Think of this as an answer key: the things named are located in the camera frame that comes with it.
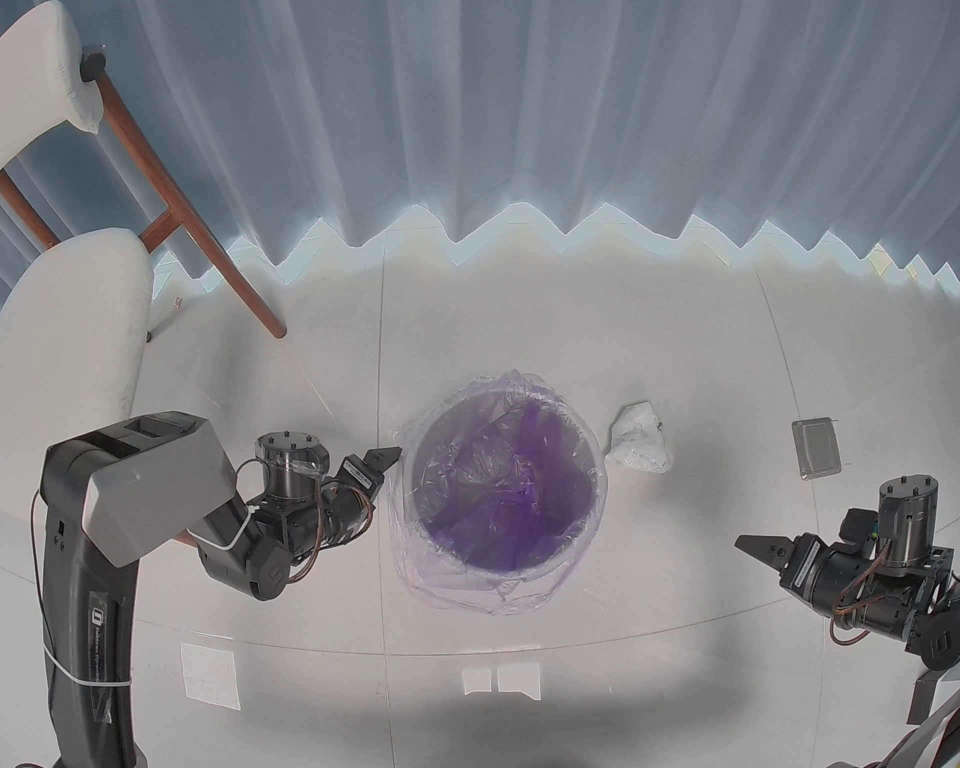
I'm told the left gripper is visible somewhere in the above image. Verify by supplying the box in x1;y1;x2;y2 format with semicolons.
316;453;388;545

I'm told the white cushioned wooden chair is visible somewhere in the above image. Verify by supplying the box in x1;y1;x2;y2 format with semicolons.
0;0;288;549

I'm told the pale blue curtain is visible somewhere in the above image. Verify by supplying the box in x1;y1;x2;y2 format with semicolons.
0;0;960;290

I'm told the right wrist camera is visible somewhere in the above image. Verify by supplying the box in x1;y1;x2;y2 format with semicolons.
838;508;881;554

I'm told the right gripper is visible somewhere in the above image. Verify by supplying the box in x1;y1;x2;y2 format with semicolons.
780;532;888;620

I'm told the white paper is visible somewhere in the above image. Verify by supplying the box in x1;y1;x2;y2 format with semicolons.
603;401;674;474

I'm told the purple plastic bag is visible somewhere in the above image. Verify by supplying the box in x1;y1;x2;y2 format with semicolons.
391;367;610;616

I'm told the white trash bin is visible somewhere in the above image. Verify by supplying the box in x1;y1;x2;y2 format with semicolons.
401;390;609;601

